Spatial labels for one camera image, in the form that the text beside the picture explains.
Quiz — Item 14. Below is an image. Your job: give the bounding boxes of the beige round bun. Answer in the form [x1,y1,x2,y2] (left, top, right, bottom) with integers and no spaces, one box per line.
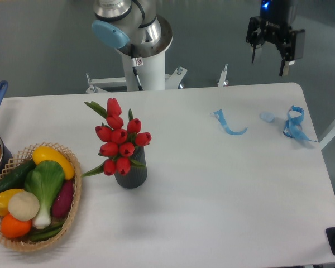
[8,191,40,221]

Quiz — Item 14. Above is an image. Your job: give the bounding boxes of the yellow squash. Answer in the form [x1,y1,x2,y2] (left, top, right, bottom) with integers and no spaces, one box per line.
[32,146,75,180]

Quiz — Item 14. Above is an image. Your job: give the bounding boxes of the woven wicker basket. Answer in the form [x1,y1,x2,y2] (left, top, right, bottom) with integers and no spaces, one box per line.
[0,142,82,252]

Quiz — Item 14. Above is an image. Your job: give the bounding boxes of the dark grey ribbed vase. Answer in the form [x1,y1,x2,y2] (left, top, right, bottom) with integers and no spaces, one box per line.
[115,147,147,189]

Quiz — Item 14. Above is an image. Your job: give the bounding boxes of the green bean pods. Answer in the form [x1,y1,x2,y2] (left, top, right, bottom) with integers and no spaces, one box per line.
[28,222,64,242]

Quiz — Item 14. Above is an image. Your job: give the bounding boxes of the tangled blue ribbon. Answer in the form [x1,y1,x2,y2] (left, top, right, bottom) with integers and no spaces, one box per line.
[283,106,317,142]

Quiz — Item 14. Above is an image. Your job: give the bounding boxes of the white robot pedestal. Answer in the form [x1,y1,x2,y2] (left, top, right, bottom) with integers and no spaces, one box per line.
[117,50,165,92]

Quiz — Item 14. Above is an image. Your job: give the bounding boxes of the red tulip bouquet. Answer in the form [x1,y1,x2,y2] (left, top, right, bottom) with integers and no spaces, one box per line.
[83,98,152,177]

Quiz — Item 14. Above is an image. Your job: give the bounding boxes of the yellow bell pepper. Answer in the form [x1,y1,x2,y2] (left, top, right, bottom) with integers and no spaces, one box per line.
[0,189,23,216]

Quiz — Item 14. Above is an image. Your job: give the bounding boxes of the orange fruit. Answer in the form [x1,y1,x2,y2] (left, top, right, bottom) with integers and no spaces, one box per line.
[1,214,32,238]

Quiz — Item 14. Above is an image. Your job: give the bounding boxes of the dark green cucumber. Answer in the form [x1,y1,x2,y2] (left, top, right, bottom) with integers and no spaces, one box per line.
[0,159,36,193]

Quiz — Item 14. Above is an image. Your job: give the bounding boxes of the blue ribbon strip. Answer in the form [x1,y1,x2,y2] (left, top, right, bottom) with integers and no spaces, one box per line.
[211,109,248,136]

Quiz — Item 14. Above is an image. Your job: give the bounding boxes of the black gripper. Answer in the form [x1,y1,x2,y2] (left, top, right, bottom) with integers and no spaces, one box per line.
[246,0,305,76]

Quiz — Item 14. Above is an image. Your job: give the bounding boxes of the light blue bottle cap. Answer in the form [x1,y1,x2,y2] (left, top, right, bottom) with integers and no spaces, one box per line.
[260,112,275,123]

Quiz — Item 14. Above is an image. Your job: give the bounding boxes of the green bok choy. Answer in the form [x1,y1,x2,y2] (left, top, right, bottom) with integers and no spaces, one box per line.
[24,160,65,229]

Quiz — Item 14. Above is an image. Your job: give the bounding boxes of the white metal base frame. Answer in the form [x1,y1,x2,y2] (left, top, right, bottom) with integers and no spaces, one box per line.
[85,63,229,94]

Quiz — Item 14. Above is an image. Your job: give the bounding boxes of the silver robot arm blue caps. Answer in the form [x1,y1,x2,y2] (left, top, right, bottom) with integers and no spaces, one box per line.
[92,1,305,76]

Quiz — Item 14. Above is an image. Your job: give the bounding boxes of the purple sweet potato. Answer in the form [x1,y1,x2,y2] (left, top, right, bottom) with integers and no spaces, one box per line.
[51,180,74,218]

